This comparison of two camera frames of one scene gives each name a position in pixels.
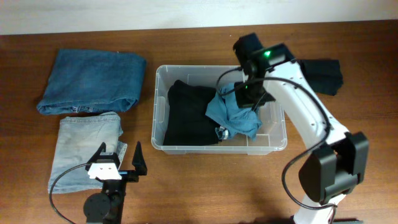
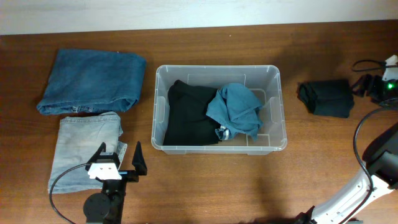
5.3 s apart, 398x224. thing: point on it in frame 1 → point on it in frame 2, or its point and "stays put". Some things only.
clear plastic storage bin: x=273 y=136 stays put
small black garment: x=324 y=74 → x=327 y=98
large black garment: x=186 y=122 stays put
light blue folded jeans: x=79 y=137 stays put
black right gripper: x=243 y=99 → x=377 y=91
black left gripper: x=125 y=175 stays put
